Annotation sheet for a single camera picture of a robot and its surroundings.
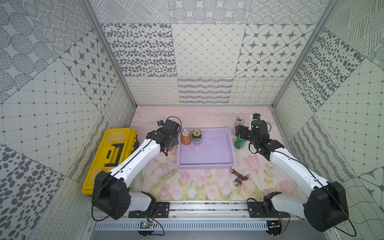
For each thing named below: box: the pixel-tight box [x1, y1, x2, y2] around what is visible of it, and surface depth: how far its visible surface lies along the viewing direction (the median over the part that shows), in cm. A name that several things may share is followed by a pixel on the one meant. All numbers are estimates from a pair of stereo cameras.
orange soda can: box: [181, 128, 192, 146], surface depth 94 cm
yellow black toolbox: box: [81, 128, 140, 196], surface depth 80 cm
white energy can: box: [232, 116, 245, 134], surface depth 96 cm
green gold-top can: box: [192, 129, 202, 145], surface depth 94 cm
